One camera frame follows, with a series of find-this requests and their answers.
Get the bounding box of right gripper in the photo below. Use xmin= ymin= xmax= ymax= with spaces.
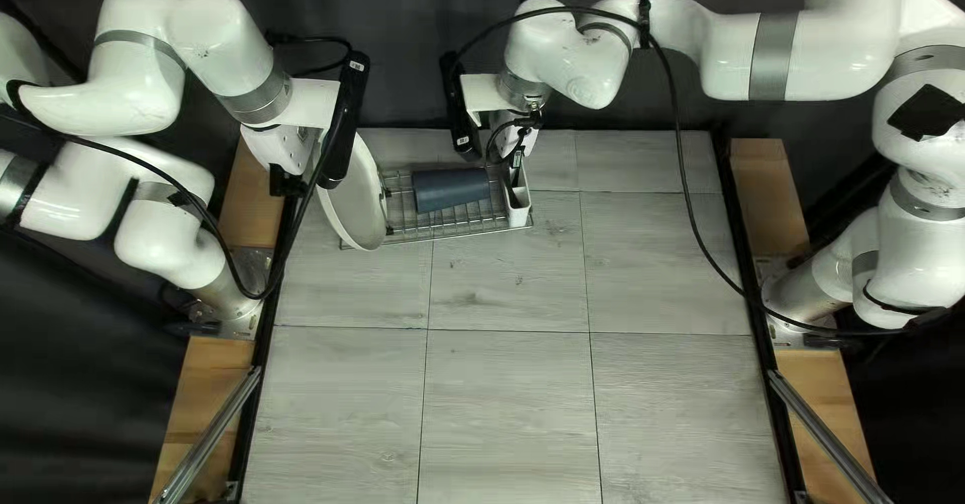
xmin=488 ymin=108 xmax=541 ymax=161

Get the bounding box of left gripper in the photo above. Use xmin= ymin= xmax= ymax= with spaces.
xmin=241 ymin=123 xmax=325 ymax=176

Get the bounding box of dark blue cup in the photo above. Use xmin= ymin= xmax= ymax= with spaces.
xmin=411 ymin=167 xmax=493 ymax=215

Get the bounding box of pale plate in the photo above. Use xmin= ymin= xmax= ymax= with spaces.
xmin=317 ymin=131 xmax=389 ymax=252

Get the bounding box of white cutlery holder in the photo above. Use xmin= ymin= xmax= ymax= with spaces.
xmin=504 ymin=163 xmax=533 ymax=228

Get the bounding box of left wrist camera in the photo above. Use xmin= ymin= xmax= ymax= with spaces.
xmin=317 ymin=52 xmax=372 ymax=190

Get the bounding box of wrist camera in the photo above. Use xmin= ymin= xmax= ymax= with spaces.
xmin=439 ymin=52 xmax=484 ymax=160
xmin=317 ymin=52 xmax=372 ymax=190

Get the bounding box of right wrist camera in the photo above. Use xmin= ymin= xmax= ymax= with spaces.
xmin=439 ymin=52 xmax=484 ymax=160

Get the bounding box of wire dish rack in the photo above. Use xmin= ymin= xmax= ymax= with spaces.
xmin=339 ymin=161 xmax=533 ymax=250

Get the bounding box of black cable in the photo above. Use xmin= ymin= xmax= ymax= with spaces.
xmin=452 ymin=0 xmax=951 ymax=339
xmin=0 ymin=31 xmax=355 ymax=301

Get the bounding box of black frame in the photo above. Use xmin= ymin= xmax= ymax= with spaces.
xmin=151 ymin=0 xmax=894 ymax=504

